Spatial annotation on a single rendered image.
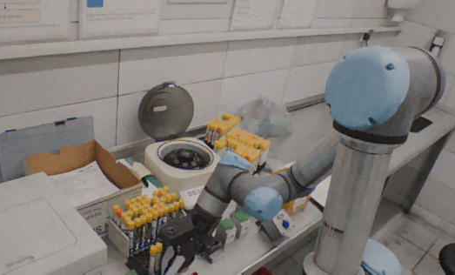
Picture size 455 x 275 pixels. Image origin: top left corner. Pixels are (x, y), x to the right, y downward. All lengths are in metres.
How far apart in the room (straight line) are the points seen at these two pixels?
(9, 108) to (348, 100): 0.95
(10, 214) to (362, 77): 0.65
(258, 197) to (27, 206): 0.46
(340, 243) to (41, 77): 0.94
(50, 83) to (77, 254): 0.67
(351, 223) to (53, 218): 0.53
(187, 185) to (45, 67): 0.56
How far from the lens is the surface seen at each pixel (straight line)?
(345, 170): 0.63
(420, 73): 0.62
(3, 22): 1.15
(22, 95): 1.23
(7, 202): 0.83
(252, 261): 1.16
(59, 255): 0.71
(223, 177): 0.89
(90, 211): 1.08
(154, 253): 0.99
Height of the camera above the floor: 1.68
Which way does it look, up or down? 30 degrees down
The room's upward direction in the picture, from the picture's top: 11 degrees clockwise
